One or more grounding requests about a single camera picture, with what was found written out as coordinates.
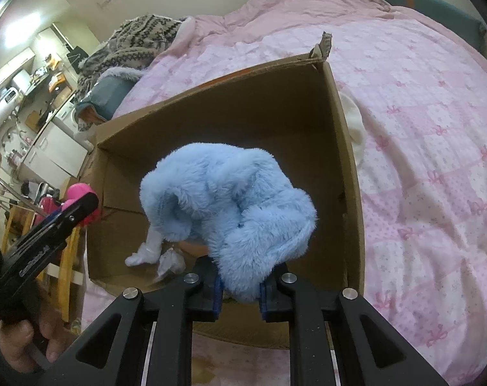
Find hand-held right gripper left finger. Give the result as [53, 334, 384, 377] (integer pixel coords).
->
[30, 255, 224, 386]

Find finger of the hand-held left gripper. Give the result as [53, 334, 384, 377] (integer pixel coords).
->
[10, 192, 100, 258]

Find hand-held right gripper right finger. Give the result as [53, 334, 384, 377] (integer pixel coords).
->
[259, 263, 449, 386]

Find white doll legs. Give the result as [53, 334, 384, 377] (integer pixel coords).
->
[125, 225, 165, 268]

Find light blue fluffy garment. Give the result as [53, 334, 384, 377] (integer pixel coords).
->
[140, 142, 318, 304]

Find brown cardboard box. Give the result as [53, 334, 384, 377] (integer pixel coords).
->
[82, 32, 367, 350]

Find white soft cloth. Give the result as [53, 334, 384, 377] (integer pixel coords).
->
[339, 92, 368, 165]

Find person's left hand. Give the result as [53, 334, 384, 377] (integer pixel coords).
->
[0, 283, 73, 374]

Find pink plastic items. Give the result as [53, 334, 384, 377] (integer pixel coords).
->
[36, 193, 65, 216]

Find white kitchen cabinet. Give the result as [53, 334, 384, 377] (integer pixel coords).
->
[20, 123, 89, 183]

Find metal rod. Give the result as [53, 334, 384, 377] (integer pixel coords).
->
[0, 169, 39, 214]

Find white washing machine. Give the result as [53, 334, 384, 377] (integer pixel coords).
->
[52, 98, 83, 137]

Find grey-blue fluffy pillow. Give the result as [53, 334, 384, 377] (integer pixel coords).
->
[75, 68, 145, 131]

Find white kitchen appliance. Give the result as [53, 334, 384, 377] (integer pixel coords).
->
[0, 86, 21, 129]

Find black hanging garment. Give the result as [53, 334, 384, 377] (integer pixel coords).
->
[66, 46, 87, 65]

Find patterned knit blanket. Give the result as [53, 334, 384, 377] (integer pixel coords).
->
[75, 14, 188, 101]

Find pink bow print quilt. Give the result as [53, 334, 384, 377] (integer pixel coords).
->
[80, 0, 487, 386]

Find teal headboard cushion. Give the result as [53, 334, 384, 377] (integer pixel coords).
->
[363, 0, 487, 55]

